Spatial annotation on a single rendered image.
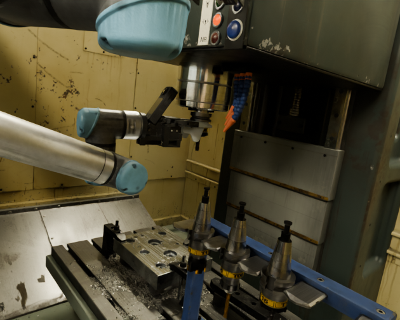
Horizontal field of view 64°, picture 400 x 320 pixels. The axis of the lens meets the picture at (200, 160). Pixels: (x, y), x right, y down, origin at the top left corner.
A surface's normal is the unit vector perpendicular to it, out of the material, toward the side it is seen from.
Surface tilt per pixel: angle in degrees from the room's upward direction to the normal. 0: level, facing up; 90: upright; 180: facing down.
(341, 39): 90
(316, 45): 90
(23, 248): 24
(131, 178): 90
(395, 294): 90
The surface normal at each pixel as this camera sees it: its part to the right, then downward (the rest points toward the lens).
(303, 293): 0.12, -0.98
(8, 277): 0.38, -0.80
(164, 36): 0.63, 0.26
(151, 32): 0.40, 0.26
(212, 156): -0.75, 0.03
